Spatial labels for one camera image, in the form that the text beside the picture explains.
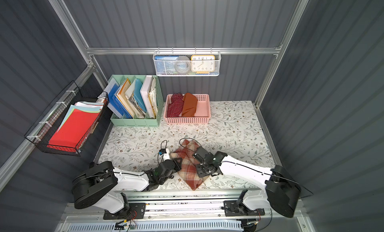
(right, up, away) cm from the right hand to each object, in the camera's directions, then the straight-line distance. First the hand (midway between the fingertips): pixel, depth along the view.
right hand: (203, 169), depth 82 cm
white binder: (-37, +45, +12) cm, 60 cm away
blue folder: (-57, +38, +16) cm, 71 cm away
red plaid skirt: (-8, 0, -3) cm, 9 cm away
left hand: (-12, +4, +4) cm, 13 cm away
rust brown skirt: (-9, +39, +31) cm, 51 cm away
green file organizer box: (-43, +40, +15) cm, 61 cm away
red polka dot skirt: (-20, +36, +29) cm, 50 cm away
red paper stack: (-60, +27, -11) cm, 67 cm away
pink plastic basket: (+2, +33, +34) cm, 47 cm away
